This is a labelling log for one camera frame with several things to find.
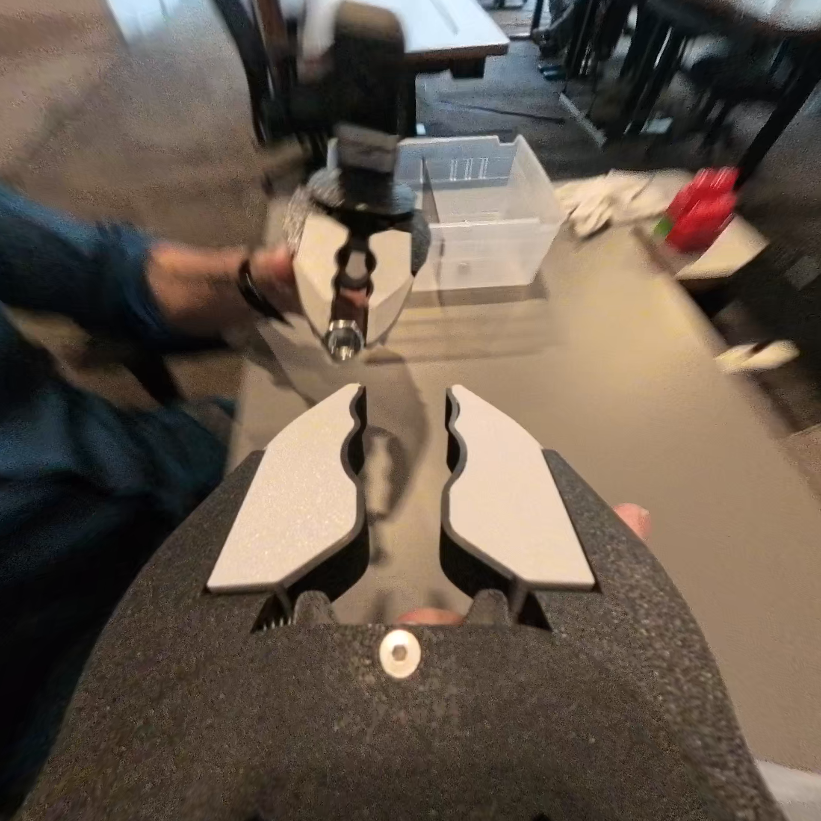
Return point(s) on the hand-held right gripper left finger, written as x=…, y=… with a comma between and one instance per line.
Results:
x=295, y=513

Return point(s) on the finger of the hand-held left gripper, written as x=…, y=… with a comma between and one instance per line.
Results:
x=391, y=276
x=317, y=269

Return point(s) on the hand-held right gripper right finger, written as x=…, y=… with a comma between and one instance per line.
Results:
x=519, y=513

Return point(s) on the steel hex nut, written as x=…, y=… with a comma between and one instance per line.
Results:
x=333, y=343

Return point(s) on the clear divided plastic bin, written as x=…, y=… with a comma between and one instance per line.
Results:
x=487, y=224

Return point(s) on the person's left forearm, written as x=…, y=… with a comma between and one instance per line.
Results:
x=199, y=288

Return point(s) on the person's left hand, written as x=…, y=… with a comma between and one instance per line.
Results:
x=279, y=282

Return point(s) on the person's right hand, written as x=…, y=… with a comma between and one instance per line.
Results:
x=632, y=519

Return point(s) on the black wrist watch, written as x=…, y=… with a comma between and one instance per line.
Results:
x=256, y=295

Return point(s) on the white top desk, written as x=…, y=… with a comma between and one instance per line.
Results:
x=449, y=32

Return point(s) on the person's black office chair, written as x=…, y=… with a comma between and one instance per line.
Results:
x=141, y=365

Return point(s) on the person's blue shirt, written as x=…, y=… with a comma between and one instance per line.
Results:
x=77, y=481

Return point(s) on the white cloth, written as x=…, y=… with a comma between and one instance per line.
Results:
x=609, y=199

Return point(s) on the green toy block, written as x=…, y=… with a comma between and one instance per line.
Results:
x=662, y=228

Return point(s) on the red toy block stack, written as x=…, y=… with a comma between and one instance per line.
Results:
x=702, y=211

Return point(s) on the brown thin board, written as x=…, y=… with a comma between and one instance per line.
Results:
x=725, y=256

